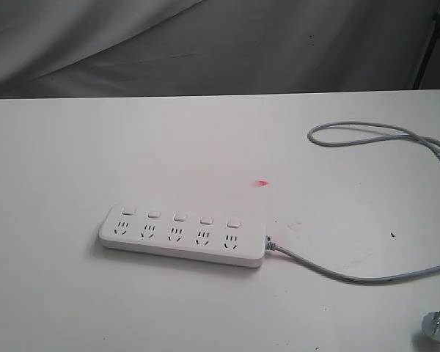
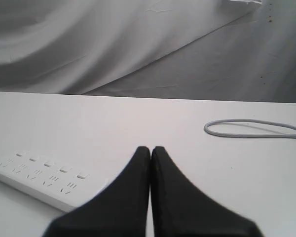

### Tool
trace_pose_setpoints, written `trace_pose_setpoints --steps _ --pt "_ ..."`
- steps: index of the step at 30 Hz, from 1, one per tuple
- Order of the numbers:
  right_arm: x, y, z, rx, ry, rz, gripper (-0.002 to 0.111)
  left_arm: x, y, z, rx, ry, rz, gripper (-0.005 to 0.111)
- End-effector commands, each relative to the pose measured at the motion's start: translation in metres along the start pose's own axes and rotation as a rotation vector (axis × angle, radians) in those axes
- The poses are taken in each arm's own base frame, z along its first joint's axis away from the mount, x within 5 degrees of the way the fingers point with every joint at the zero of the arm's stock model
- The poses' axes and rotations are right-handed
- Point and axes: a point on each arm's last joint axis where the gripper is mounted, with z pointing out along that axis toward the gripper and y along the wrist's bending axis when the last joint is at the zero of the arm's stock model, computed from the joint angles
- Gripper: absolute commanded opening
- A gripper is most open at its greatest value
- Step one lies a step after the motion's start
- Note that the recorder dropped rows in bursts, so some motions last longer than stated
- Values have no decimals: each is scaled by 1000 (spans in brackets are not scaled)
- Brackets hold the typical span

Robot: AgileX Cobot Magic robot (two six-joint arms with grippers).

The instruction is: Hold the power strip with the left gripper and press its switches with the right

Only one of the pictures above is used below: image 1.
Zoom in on white five-outlet power strip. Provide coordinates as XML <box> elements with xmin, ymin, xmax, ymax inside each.
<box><xmin>98</xmin><ymin>205</ymin><xmax>271</xmax><ymax>268</ymax></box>

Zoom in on grey backdrop cloth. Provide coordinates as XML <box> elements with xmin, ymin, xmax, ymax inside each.
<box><xmin>0</xmin><ymin>1</ymin><xmax>440</xmax><ymax>98</ymax></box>

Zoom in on black tripod stand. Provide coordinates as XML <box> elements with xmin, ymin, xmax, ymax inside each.
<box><xmin>411</xmin><ymin>5</ymin><xmax>440</xmax><ymax>90</ymax></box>

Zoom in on grey three-pin plug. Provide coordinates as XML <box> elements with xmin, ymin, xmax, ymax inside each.
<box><xmin>421</xmin><ymin>311</ymin><xmax>440</xmax><ymax>344</ymax></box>

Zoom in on grey power cord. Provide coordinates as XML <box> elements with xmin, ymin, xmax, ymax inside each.
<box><xmin>265</xmin><ymin>122</ymin><xmax>440</xmax><ymax>284</ymax></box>

